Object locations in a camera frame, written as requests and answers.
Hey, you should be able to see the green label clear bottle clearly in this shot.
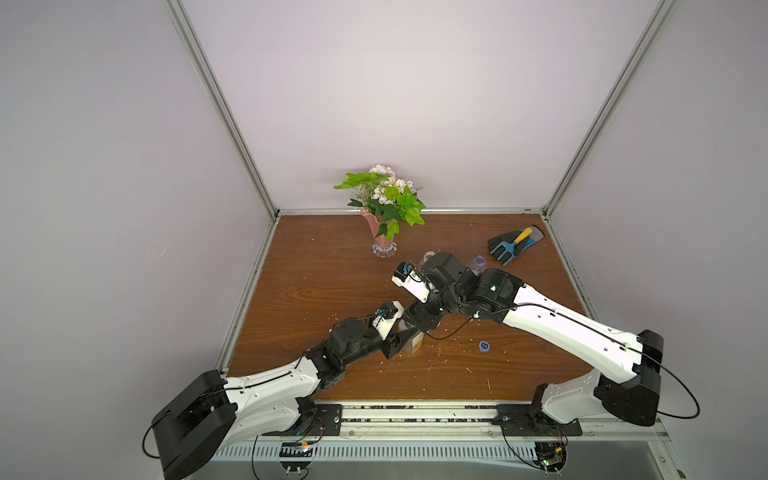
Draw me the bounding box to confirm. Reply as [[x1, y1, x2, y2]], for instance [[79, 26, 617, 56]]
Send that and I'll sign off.
[[402, 329, 424, 356]]

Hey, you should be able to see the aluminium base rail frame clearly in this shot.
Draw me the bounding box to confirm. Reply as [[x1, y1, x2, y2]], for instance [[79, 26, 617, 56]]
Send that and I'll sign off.
[[161, 365, 691, 480]]

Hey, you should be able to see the pink vase with flowers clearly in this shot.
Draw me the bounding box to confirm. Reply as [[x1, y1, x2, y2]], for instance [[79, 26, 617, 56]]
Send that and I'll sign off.
[[333, 164, 426, 258]]

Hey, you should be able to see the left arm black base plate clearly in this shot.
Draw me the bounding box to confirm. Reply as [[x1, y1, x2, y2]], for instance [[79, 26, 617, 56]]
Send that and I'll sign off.
[[266, 403, 343, 438]]

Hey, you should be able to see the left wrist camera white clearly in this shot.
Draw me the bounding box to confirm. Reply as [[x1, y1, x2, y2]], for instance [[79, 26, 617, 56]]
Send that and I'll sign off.
[[370, 301, 404, 340]]

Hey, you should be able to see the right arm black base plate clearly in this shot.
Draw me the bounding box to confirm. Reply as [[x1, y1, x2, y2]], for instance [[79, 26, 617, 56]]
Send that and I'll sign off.
[[491, 404, 583, 438]]

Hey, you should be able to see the aluminium corner frame post left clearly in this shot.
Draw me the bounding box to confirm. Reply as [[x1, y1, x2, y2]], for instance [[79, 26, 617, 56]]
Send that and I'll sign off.
[[166, 0, 280, 223]]

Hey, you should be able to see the aluminium corner frame post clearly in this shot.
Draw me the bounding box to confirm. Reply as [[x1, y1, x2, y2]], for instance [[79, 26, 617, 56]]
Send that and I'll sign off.
[[166, 0, 280, 223], [542, 0, 677, 221]]

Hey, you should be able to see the blue yellow garden hand rake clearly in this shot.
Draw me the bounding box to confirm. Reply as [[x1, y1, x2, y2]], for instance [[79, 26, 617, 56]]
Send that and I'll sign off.
[[489, 226, 535, 268]]

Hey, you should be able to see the aluminium corner frame post right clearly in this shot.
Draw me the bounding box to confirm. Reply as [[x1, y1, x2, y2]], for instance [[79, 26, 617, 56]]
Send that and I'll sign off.
[[542, 0, 677, 221]]

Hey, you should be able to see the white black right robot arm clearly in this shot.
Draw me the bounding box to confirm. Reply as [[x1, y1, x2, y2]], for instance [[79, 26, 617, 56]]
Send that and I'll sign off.
[[392, 252, 664, 426]]

